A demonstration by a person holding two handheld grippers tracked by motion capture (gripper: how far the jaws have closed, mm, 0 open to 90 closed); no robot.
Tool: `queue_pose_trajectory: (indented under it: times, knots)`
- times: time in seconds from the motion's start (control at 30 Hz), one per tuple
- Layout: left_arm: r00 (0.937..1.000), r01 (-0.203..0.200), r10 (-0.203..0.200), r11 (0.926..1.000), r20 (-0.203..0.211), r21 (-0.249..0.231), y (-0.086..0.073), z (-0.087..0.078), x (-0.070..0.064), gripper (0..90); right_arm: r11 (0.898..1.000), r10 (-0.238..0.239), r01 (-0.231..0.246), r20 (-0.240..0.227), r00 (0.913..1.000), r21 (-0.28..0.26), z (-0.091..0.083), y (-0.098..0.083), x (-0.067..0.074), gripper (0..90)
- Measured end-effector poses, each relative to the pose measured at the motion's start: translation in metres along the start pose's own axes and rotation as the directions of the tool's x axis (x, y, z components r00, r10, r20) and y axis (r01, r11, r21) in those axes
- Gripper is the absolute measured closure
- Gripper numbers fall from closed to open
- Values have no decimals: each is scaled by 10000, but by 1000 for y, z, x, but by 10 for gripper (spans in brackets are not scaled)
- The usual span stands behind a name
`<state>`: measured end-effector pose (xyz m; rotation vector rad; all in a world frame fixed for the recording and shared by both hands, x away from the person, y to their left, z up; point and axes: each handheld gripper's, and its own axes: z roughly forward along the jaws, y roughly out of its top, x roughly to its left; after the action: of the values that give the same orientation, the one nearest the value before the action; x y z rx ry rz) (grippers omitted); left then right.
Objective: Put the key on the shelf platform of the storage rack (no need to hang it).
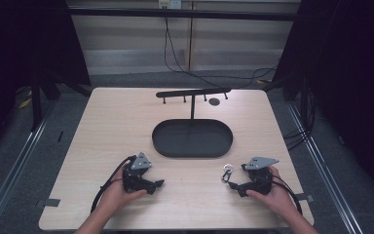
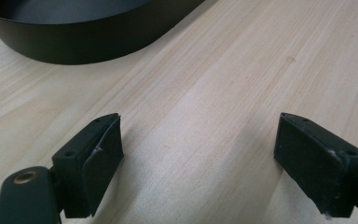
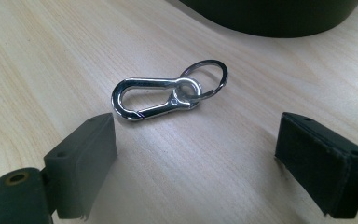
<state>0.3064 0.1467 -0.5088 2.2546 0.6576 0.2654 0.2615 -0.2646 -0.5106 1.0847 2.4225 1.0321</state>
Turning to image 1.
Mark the white wall power outlet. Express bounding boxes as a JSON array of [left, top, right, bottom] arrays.
[[158, 0, 182, 10]]

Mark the grey tape strip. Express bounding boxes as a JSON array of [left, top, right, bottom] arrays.
[[294, 192, 316, 204], [34, 197, 61, 209]]

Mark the black horizontal frame bar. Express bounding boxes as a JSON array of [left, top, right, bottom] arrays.
[[67, 7, 301, 22]]

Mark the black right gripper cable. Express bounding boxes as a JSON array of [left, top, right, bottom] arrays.
[[270, 175, 304, 215]]

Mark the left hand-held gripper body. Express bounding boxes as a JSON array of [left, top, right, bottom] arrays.
[[122, 151, 154, 194]]

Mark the bundle of black floor cables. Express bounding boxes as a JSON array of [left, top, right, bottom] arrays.
[[282, 86, 318, 151]]

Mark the black hanging wall cable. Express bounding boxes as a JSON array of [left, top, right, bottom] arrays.
[[163, 8, 279, 90]]

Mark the black hook stand with tray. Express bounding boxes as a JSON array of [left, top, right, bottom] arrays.
[[151, 87, 235, 160]]

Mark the person's right hand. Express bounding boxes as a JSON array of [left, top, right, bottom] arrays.
[[245, 166, 295, 217]]

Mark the metal floor rail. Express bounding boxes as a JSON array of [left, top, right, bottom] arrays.
[[0, 106, 55, 234], [285, 100, 366, 234]]

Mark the dark curtain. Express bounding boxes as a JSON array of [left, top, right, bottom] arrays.
[[0, 0, 92, 164], [272, 0, 374, 196]]

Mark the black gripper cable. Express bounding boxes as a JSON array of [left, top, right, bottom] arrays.
[[270, 175, 304, 215], [90, 155, 138, 215]]

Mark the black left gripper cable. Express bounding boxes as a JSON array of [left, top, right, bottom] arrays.
[[90, 155, 138, 215]]

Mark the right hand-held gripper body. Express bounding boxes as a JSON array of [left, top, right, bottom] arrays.
[[241, 156, 281, 196]]

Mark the person's left hand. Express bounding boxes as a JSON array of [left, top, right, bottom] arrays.
[[104, 171, 148, 216]]

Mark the yellow floor object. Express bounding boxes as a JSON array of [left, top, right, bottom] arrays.
[[17, 90, 33, 110]]

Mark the silver carabiner key ring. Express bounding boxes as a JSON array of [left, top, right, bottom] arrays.
[[220, 163, 235, 184]]

